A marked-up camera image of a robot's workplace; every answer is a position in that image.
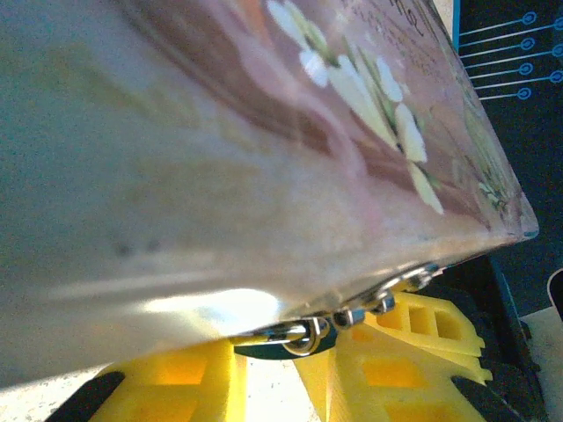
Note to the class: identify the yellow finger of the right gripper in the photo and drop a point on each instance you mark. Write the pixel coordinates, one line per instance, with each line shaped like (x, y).
(473, 367)
(422, 323)

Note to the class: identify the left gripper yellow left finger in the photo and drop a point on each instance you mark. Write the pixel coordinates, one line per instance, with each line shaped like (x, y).
(184, 387)

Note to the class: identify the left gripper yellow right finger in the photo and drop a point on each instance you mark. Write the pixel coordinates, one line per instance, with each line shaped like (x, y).
(378, 395)

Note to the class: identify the dark panel with white lines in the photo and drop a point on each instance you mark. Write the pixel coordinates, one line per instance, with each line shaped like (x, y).
(528, 154)

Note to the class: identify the flower print box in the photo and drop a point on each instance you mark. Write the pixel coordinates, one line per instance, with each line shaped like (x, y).
(198, 176)

